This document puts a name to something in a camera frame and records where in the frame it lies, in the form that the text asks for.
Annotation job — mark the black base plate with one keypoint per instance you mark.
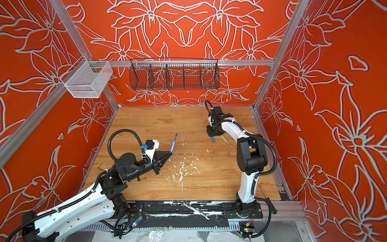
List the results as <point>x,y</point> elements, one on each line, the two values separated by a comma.
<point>222,209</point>

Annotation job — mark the silver wrench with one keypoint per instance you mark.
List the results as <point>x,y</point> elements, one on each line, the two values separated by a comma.
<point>195,210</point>

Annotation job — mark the clear plastic bin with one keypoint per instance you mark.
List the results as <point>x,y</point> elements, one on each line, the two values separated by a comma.
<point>87,79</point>

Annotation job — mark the black wire basket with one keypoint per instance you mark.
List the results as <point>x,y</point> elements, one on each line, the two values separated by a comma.
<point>174,74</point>

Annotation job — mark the blue pen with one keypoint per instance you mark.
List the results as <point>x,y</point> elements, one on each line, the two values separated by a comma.
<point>174,143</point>

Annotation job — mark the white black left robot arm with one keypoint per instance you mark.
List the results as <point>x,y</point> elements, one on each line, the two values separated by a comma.
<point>99,202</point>

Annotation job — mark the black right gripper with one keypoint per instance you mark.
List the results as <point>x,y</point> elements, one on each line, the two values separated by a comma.
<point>210,133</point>

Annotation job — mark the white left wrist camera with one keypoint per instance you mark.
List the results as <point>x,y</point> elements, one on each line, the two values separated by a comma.
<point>150,147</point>

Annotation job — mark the grey slotted cable duct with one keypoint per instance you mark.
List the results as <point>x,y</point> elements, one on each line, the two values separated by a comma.
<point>233,226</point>

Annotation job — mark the black handled screwdriver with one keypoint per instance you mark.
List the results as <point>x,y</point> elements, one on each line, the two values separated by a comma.
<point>268,202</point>

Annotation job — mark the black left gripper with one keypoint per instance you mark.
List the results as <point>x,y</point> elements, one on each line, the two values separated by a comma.
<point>159,163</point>

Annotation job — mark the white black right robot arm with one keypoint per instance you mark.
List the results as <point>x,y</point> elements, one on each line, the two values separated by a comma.
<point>255,156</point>

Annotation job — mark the beige pen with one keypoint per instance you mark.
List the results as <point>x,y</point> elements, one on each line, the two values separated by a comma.
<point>228,143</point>

